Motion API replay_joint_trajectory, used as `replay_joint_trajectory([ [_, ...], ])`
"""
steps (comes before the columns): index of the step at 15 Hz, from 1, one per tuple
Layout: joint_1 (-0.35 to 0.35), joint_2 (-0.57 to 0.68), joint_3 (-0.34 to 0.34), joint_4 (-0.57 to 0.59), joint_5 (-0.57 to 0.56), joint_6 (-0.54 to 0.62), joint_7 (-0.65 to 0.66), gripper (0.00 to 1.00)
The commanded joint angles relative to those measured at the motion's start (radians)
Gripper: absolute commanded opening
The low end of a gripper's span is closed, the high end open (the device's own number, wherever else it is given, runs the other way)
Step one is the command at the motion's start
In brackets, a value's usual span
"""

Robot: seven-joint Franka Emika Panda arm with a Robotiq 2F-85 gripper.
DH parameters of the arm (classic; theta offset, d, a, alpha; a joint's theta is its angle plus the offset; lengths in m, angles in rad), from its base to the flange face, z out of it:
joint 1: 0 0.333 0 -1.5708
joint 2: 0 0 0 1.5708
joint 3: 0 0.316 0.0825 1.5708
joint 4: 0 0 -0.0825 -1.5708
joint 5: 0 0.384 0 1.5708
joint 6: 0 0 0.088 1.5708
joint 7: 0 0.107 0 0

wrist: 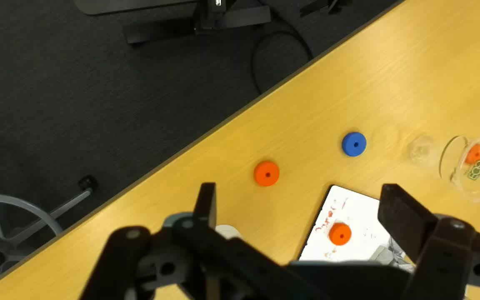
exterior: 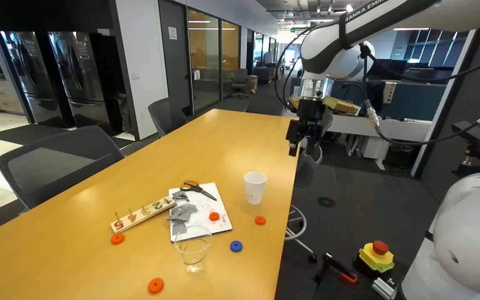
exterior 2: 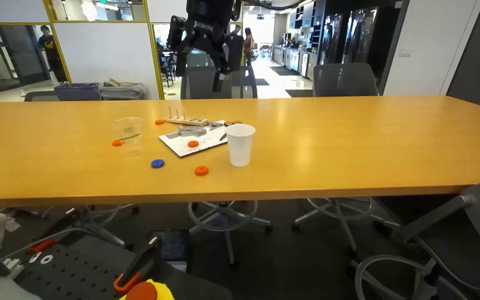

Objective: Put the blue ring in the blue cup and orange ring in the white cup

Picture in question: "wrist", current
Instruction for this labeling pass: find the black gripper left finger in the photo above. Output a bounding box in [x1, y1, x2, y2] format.
[80, 182, 320, 300]

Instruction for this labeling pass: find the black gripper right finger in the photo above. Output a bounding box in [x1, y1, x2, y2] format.
[377, 183, 480, 300]

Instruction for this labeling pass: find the white paper sheet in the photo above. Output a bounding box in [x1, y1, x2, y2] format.
[297, 183, 420, 265]

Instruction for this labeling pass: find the black office chair base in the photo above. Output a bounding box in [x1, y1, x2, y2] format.
[0, 140, 100, 280]

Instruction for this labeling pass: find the black star base office chair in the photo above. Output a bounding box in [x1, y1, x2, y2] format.
[75, 0, 275, 47]

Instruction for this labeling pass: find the blue ring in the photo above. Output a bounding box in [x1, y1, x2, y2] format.
[340, 130, 368, 158]

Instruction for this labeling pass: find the black floor cable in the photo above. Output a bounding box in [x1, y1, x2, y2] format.
[250, 0, 315, 97]

